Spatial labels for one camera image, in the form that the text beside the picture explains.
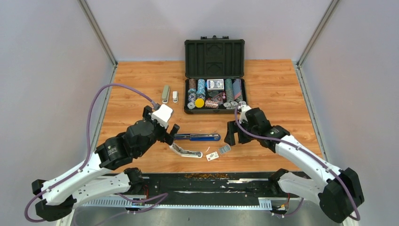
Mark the small white stapler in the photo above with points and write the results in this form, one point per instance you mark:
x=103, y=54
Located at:
x=175, y=96

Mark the grey-green stapler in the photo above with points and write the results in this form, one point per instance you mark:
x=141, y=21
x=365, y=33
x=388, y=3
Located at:
x=165, y=94

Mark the blue playing card deck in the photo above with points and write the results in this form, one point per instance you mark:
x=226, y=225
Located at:
x=215, y=84

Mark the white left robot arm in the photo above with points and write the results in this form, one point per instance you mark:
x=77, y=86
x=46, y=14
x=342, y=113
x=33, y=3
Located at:
x=61, y=195

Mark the blue stapler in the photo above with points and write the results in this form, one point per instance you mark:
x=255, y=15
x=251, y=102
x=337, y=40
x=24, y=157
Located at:
x=198, y=136

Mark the black poker chip case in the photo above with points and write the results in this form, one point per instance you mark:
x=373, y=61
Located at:
x=214, y=58

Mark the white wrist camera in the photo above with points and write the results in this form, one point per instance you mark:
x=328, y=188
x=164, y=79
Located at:
x=162, y=115
x=243, y=109

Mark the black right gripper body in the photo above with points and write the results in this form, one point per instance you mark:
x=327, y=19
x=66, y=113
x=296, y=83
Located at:
x=252, y=130

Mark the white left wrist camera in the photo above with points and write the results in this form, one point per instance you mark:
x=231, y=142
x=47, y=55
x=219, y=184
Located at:
x=162, y=115

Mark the yellow poker chip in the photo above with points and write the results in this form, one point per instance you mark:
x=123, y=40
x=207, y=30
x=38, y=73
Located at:
x=199, y=103

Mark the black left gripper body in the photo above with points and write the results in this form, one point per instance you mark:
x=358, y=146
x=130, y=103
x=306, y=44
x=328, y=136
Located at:
x=160, y=131

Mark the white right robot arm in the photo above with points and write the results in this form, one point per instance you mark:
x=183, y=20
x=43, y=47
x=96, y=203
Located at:
x=337, y=191

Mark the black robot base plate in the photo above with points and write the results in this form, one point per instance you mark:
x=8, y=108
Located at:
x=211, y=189

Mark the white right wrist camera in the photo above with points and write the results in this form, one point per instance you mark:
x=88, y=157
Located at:
x=243, y=109

